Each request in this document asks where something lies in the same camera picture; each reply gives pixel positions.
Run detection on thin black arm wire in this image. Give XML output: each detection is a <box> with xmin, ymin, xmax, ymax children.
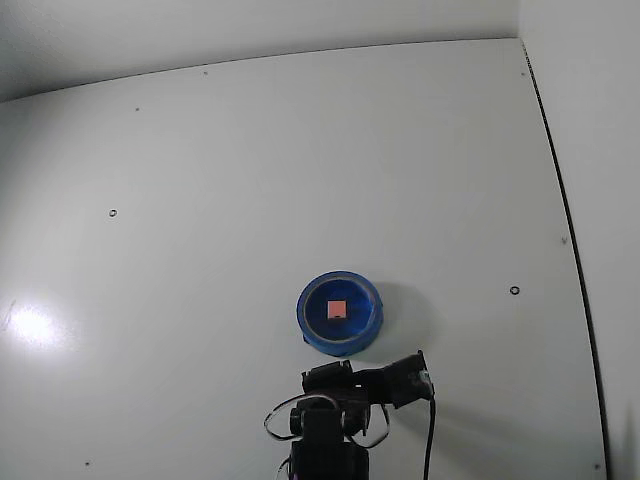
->
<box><xmin>263</xmin><ymin>393</ymin><xmax>307</xmax><ymax>443</ymax></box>
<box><xmin>348</xmin><ymin>401</ymin><xmax>391</xmax><ymax>449</ymax></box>

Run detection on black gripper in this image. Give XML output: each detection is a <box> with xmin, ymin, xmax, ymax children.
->
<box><xmin>300</xmin><ymin>360</ymin><xmax>396</xmax><ymax>407</ymax></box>

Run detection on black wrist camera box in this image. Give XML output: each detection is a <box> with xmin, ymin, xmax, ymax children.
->
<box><xmin>383</xmin><ymin>349</ymin><xmax>436</xmax><ymax>411</ymax></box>

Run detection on black camera cable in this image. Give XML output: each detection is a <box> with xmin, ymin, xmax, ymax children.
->
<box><xmin>422</xmin><ymin>392</ymin><xmax>439</xmax><ymax>480</ymax></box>

